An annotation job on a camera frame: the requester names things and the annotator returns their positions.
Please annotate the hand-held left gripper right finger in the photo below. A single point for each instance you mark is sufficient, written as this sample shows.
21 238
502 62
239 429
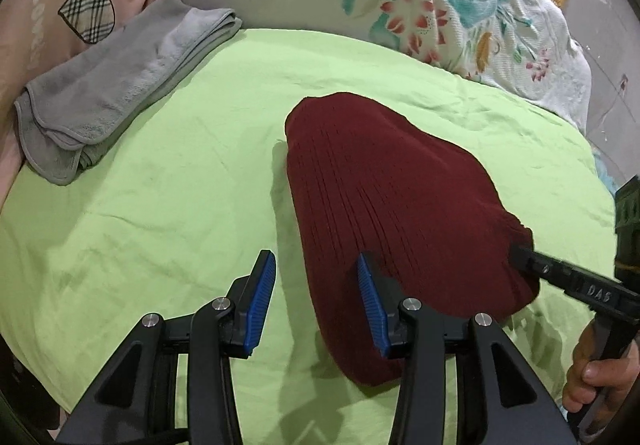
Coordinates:
372 310

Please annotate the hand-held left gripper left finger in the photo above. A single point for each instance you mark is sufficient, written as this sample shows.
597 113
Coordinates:
262 305

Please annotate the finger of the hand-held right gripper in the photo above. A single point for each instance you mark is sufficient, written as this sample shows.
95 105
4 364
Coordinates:
537 267

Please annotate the maroon knit sweater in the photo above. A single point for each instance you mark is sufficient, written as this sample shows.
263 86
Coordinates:
390 185

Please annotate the person's right hand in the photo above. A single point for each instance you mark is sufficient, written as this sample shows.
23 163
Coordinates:
595 372

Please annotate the green bed sheet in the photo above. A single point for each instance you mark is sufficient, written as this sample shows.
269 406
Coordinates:
175 200

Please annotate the grey folded towel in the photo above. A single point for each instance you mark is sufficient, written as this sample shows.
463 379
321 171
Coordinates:
115 80

